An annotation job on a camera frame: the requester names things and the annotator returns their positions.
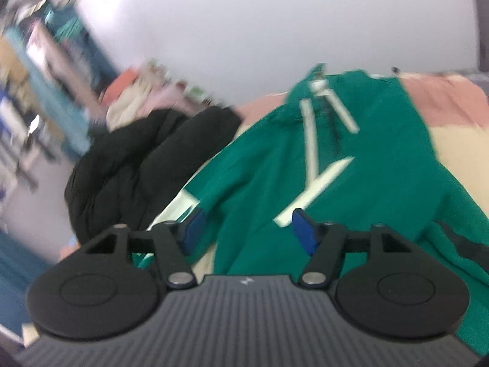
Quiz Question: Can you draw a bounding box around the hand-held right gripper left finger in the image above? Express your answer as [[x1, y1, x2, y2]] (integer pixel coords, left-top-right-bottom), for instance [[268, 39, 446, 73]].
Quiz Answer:
[[78, 207, 207, 290]]

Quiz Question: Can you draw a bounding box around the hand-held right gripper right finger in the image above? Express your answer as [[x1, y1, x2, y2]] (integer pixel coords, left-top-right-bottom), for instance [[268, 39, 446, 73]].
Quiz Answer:
[[292, 208, 416, 290]]

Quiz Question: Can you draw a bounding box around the green hoodie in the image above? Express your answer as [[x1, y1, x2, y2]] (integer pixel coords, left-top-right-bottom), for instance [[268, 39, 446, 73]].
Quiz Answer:
[[132, 63, 489, 365]]

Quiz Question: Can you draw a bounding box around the black puffer jacket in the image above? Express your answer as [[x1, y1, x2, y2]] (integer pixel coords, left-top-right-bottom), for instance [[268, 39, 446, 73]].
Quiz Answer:
[[64, 106, 244, 246]]

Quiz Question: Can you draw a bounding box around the cream fleece cloth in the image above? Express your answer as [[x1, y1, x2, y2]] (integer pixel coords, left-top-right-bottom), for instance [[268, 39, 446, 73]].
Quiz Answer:
[[105, 80, 155, 131]]

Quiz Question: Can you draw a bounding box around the pink box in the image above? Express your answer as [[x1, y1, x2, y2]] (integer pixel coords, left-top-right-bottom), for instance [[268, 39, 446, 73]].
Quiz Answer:
[[100, 67, 141, 105]]

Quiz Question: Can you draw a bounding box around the light blue hanging garment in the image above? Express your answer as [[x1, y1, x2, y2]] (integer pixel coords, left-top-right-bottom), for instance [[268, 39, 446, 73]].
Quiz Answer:
[[4, 27, 92, 161]]

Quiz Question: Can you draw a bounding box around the patchwork bed blanket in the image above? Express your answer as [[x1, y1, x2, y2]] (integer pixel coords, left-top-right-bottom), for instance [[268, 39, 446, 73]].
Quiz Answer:
[[57, 69, 489, 276]]

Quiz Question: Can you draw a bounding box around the dark blue curtain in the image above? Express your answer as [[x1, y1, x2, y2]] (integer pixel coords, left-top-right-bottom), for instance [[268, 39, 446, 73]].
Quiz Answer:
[[44, 2, 120, 87]]

